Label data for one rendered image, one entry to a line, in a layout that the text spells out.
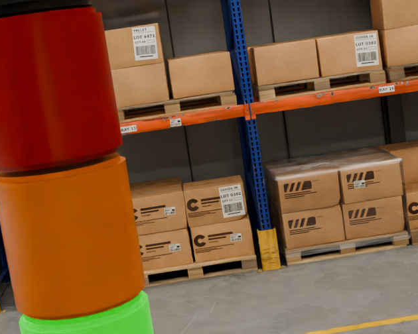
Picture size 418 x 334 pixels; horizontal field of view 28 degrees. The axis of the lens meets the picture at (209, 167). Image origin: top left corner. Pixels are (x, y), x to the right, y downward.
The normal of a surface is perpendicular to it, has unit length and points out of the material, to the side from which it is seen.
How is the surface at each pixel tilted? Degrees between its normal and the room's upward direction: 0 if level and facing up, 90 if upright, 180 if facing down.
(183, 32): 90
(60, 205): 90
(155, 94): 93
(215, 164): 90
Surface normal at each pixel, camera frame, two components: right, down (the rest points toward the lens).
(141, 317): 0.91, -0.07
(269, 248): 0.07, 0.15
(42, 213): -0.14, 0.18
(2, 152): -0.62, 0.22
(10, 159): -0.40, 0.20
